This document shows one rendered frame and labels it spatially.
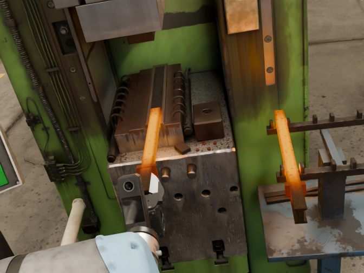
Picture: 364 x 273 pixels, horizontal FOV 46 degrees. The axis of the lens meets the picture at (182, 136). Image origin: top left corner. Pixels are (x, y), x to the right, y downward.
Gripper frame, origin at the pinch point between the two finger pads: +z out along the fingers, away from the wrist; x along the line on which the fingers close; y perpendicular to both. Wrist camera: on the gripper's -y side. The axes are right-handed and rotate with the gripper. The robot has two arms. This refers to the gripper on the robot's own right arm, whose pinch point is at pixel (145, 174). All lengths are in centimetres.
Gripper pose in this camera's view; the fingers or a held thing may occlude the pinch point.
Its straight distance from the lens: 100.3
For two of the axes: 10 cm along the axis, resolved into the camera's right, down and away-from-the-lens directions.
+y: 1.7, 8.4, 5.1
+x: 9.9, -1.4, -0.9
